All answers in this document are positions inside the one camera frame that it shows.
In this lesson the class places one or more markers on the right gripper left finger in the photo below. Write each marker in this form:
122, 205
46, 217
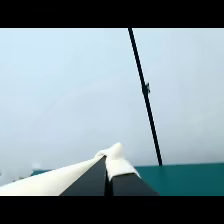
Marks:
90, 181

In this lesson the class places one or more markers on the black pole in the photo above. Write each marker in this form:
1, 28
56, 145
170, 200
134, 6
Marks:
145, 96

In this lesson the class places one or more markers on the white garment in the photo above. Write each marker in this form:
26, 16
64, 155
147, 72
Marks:
66, 178

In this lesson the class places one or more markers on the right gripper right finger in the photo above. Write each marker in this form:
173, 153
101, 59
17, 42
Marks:
130, 185

